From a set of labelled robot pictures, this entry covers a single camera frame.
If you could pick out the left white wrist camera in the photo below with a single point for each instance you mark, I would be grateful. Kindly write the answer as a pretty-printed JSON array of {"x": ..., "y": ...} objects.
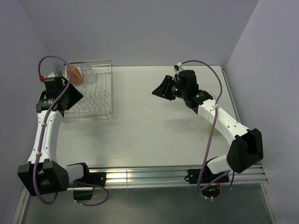
[{"x": 51, "y": 75}]

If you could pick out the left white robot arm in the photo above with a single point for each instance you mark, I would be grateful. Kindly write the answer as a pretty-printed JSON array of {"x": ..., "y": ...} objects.
[{"x": 42, "y": 174}]

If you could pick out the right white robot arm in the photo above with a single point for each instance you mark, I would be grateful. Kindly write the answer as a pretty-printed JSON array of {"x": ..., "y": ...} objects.
[{"x": 246, "y": 146}]

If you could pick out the clear plastic cup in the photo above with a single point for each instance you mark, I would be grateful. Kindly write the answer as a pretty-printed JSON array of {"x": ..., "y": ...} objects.
[
  {"x": 88, "y": 73},
  {"x": 212, "y": 95}
]

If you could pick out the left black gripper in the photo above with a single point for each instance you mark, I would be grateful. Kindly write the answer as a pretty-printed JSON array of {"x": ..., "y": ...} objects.
[{"x": 76, "y": 96}]

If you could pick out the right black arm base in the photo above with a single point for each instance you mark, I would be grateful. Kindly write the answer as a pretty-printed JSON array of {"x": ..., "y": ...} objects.
[{"x": 212, "y": 191}]

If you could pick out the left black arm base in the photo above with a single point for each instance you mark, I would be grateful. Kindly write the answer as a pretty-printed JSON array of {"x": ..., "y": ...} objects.
[{"x": 83, "y": 190}]

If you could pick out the wire dish rack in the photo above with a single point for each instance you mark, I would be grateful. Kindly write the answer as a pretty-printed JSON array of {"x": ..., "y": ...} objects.
[{"x": 97, "y": 103}]

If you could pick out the yellow translucent cup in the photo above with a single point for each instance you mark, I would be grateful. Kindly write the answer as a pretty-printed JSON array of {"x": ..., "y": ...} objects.
[{"x": 215, "y": 132}]

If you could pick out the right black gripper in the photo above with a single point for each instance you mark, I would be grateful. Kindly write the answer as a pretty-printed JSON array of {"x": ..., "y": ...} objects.
[{"x": 163, "y": 90}]

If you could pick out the orange ceramic mug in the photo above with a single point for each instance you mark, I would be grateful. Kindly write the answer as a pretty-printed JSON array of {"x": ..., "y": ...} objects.
[{"x": 74, "y": 75}]

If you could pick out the aluminium mounting rail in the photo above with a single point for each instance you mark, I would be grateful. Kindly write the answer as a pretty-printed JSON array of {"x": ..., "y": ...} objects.
[{"x": 169, "y": 176}]

